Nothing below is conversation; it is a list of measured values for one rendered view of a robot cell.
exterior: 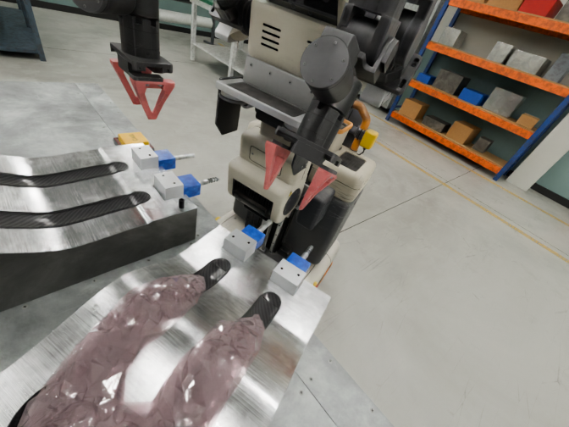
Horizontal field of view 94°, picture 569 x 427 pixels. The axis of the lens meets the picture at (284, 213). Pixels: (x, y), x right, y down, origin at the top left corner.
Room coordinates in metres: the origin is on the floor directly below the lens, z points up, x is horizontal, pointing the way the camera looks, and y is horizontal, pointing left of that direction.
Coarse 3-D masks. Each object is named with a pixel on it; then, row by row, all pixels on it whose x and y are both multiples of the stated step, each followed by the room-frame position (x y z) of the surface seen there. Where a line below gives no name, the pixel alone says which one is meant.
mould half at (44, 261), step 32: (0, 160) 0.31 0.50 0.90; (32, 160) 0.35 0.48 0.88; (64, 160) 0.38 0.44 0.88; (96, 160) 0.41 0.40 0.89; (128, 160) 0.44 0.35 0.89; (0, 192) 0.25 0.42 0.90; (32, 192) 0.28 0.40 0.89; (64, 192) 0.31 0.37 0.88; (96, 192) 0.33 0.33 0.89; (128, 192) 0.35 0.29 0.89; (96, 224) 0.26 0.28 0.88; (128, 224) 0.28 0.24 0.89; (160, 224) 0.31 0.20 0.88; (192, 224) 0.37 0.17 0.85; (0, 256) 0.16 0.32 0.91; (32, 256) 0.18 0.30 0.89; (64, 256) 0.20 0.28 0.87; (96, 256) 0.23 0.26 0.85; (128, 256) 0.27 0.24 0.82; (0, 288) 0.14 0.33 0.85; (32, 288) 0.16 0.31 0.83
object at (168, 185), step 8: (160, 176) 0.39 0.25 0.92; (168, 176) 0.40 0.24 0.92; (176, 176) 0.41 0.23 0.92; (184, 176) 0.43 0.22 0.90; (192, 176) 0.44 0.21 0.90; (160, 184) 0.38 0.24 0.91; (168, 184) 0.38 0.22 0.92; (176, 184) 0.39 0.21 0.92; (184, 184) 0.41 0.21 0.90; (192, 184) 0.42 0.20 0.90; (200, 184) 0.43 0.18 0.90; (160, 192) 0.38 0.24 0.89; (168, 192) 0.37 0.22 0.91; (176, 192) 0.38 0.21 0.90; (184, 192) 0.40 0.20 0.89; (192, 192) 0.41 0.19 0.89; (200, 192) 0.43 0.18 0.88
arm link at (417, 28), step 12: (408, 0) 0.54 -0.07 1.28; (420, 0) 0.54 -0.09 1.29; (432, 0) 0.54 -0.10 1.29; (420, 12) 0.54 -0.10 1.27; (420, 24) 0.54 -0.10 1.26; (408, 36) 0.53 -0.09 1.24; (420, 36) 0.58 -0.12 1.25; (408, 48) 0.53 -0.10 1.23; (396, 60) 0.55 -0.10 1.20; (408, 60) 0.57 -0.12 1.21
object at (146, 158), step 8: (136, 152) 0.44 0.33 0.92; (144, 152) 0.45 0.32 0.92; (152, 152) 0.46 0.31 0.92; (160, 152) 0.49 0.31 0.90; (168, 152) 0.50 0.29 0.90; (192, 152) 0.54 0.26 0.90; (136, 160) 0.44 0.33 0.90; (144, 160) 0.43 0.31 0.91; (152, 160) 0.44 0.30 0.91; (160, 160) 0.46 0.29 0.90; (168, 160) 0.47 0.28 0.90; (144, 168) 0.43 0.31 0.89; (152, 168) 0.44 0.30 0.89; (168, 168) 0.47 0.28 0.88
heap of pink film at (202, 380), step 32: (160, 288) 0.18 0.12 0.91; (192, 288) 0.21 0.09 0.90; (128, 320) 0.13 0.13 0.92; (160, 320) 0.15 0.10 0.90; (224, 320) 0.18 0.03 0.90; (256, 320) 0.21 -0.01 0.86; (96, 352) 0.09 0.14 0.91; (128, 352) 0.10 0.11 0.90; (192, 352) 0.12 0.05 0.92; (224, 352) 0.13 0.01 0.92; (256, 352) 0.15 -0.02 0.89; (64, 384) 0.06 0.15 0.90; (96, 384) 0.07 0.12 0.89; (192, 384) 0.09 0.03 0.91; (224, 384) 0.10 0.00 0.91; (32, 416) 0.03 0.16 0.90; (64, 416) 0.04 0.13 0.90; (96, 416) 0.05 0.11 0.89; (128, 416) 0.06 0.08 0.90; (160, 416) 0.06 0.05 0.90; (192, 416) 0.07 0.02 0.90
